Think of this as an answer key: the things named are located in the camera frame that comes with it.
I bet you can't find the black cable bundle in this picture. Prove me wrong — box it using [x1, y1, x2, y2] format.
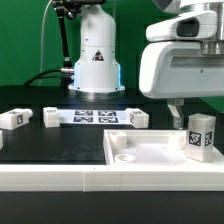
[22, 67, 75, 88]

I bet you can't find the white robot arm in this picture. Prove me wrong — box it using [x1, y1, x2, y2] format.
[69, 0, 224, 129]

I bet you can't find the white front fence wall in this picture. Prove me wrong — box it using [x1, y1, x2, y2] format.
[0, 165, 224, 192]

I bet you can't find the white square table top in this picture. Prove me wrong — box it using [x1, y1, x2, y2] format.
[103, 129, 224, 166]

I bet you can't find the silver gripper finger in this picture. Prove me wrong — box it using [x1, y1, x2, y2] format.
[167, 98, 184, 129]

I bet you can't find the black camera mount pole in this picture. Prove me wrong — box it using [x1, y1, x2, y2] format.
[52, 0, 106, 68]

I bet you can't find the white thin cable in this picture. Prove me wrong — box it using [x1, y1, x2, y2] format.
[39, 0, 54, 86]

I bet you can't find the white marker base sheet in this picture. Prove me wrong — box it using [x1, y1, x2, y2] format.
[58, 109, 130, 125]

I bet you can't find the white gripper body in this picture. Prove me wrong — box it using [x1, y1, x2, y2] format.
[139, 10, 224, 98]

